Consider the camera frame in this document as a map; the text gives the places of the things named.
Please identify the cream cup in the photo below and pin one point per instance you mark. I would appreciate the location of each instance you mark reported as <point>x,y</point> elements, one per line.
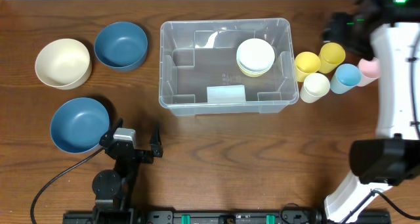
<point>315,86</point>

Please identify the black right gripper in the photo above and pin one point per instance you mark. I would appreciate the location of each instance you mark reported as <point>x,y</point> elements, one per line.
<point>346,31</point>

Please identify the blue large bowl near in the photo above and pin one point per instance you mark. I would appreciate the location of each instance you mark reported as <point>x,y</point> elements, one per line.
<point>78,125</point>

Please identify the light blue small bowl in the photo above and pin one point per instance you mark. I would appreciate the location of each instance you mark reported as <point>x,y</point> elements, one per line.
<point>244,69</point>

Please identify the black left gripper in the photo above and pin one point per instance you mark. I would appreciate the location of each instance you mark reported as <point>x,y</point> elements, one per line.
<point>142,157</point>

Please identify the clear plastic storage bin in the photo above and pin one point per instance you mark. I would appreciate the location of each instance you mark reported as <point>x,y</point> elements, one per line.
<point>199,73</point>

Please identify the yellow cup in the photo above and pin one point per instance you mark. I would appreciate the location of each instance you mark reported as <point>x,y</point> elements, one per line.
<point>306,63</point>
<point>331,55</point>

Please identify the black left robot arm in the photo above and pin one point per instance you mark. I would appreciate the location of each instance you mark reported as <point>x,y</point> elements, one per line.
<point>113,188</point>

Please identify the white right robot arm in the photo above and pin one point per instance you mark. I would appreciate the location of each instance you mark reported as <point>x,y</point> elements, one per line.
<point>387,30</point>

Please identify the blue large bowl far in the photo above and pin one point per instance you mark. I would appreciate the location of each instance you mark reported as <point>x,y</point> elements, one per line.
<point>122,46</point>

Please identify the white small bowl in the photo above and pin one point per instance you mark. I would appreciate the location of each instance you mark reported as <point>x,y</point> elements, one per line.
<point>255,55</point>

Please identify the cream large bowl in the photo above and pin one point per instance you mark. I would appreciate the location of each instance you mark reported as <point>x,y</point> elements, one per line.
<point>63,64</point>

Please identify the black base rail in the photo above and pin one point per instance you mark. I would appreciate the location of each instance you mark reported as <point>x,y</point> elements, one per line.
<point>197,217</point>

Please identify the light blue cup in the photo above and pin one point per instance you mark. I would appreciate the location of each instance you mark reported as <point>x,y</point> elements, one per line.
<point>345,78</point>

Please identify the blue large bowl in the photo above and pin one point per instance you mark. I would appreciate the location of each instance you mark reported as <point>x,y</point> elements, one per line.
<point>78,125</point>
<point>122,46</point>

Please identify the pink cup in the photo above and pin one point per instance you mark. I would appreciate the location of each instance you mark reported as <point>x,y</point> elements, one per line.
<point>370,71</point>

